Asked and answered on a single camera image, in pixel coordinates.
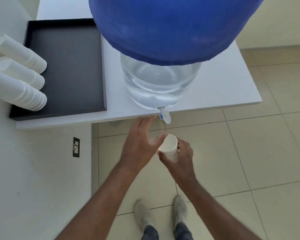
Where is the person's left white shoe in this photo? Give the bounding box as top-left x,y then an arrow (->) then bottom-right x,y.
134,198 -> 155,232

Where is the white and blue dispenser tap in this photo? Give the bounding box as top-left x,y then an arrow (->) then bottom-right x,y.
157,106 -> 172,125

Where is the person's jeans leg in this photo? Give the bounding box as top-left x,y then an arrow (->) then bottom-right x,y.
174,221 -> 194,240
141,224 -> 160,240

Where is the person's right hand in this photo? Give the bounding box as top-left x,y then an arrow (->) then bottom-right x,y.
157,138 -> 199,184

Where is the person's white shoe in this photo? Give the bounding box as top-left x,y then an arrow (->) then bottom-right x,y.
173,195 -> 188,224
134,198 -> 155,232

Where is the blue cloth jug cover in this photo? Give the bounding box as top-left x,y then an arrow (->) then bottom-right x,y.
88,0 -> 266,66

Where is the black wall socket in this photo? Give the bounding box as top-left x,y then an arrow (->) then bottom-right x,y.
73,136 -> 81,158

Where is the person's left forearm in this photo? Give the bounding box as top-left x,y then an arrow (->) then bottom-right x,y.
54,162 -> 143,240

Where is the white paper drinking cup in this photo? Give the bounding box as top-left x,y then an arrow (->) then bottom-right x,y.
158,134 -> 180,162

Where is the clear water jug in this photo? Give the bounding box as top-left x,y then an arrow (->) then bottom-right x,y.
120,52 -> 202,110

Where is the black rectangular tray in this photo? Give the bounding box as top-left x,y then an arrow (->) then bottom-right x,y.
9,18 -> 108,121

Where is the person's right jeans leg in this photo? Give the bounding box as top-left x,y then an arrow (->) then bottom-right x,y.
174,221 -> 194,240

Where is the person's left jeans leg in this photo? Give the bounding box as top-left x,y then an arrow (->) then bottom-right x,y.
141,224 -> 160,240

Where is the person's left hand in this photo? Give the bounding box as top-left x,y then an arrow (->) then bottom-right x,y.
119,116 -> 169,173

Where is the person's right forearm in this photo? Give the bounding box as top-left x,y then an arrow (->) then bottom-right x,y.
175,178 -> 262,240

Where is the stack of white paper cups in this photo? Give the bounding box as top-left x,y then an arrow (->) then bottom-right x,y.
0,56 -> 45,90
0,33 -> 48,74
0,68 -> 48,112

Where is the person's right white shoe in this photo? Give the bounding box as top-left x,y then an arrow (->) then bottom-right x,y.
173,195 -> 188,224

